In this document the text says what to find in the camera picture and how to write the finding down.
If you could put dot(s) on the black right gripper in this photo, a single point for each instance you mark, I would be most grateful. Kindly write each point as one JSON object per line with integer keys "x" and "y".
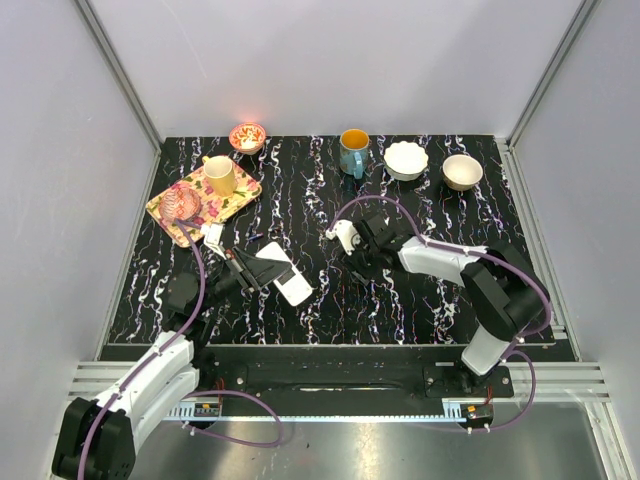
{"x": 364, "y": 274}

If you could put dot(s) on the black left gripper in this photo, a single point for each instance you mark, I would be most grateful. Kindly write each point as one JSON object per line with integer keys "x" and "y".
{"x": 253, "y": 272}

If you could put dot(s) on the AAA battery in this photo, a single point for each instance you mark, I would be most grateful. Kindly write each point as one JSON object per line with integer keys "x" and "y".
{"x": 255, "y": 237}

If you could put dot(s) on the white remote control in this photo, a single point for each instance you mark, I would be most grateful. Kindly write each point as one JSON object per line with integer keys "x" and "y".
{"x": 292, "y": 284}

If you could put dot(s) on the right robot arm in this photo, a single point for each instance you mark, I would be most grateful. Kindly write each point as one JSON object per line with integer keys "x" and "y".
{"x": 505, "y": 293}

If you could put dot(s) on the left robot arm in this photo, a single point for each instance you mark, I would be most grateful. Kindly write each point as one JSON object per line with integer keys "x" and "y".
{"x": 100, "y": 438}

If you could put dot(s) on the floral serving tray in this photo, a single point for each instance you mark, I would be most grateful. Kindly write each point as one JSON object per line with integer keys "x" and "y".
{"x": 214, "y": 208}

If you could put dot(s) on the white scalloped bowl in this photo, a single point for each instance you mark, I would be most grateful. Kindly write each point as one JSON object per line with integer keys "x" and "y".
{"x": 405, "y": 161}

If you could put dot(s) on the pink patterned glass bowl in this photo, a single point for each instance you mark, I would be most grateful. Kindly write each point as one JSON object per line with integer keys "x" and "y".
{"x": 179, "y": 203}

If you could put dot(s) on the yellow cup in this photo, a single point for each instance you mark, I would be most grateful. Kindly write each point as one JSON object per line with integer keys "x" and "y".
{"x": 220, "y": 174}

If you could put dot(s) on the blue butterfly mug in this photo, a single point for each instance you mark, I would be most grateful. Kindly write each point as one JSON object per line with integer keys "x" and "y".
{"x": 354, "y": 152}

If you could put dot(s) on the beige bowl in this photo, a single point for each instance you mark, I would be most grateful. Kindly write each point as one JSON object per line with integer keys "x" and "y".
{"x": 462, "y": 172}

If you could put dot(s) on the red patterned small bowl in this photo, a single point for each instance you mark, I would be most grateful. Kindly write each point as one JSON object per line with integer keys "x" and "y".
{"x": 247, "y": 138}

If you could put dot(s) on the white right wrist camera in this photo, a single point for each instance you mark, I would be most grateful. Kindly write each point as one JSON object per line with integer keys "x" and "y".
{"x": 346, "y": 234}

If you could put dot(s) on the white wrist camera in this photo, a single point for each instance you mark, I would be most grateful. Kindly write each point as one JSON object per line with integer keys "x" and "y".
{"x": 346, "y": 234}
{"x": 212, "y": 236}

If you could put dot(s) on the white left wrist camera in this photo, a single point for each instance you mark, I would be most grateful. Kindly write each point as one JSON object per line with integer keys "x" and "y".
{"x": 212, "y": 236}

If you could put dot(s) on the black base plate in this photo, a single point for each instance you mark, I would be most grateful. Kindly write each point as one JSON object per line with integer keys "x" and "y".
{"x": 428, "y": 370}

